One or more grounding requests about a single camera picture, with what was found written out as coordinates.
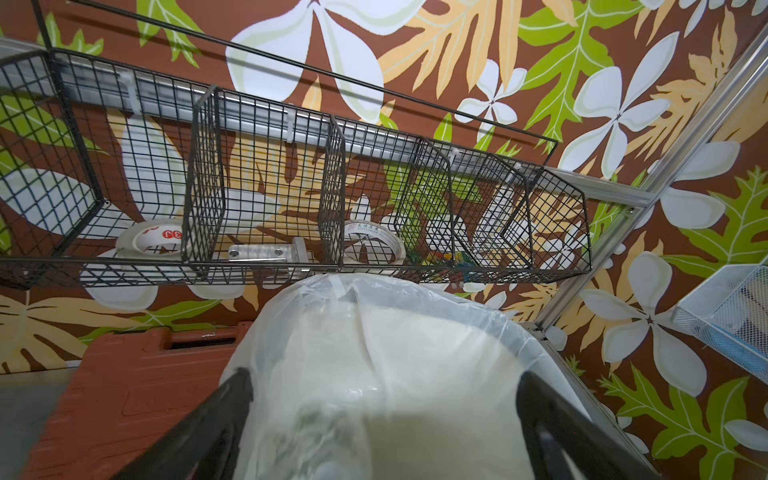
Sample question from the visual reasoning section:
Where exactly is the white mesh basket right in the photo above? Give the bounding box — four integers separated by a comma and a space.
672, 262, 767, 382

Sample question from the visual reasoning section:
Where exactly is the metal bracket in basket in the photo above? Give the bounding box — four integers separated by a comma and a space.
227, 237, 309, 264

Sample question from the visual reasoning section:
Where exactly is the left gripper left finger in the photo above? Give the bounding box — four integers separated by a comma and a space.
114, 368, 253, 479

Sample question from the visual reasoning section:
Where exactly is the white tape roll red print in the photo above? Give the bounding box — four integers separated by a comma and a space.
115, 219, 183, 261

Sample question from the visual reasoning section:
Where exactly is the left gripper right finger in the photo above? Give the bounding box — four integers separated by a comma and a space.
516, 371, 660, 479

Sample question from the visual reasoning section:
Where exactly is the black wire wall basket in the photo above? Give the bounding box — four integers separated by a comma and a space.
0, 0, 594, 290

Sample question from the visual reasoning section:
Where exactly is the red plastic tool case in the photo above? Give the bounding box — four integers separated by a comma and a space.
21, 322, 251, 479

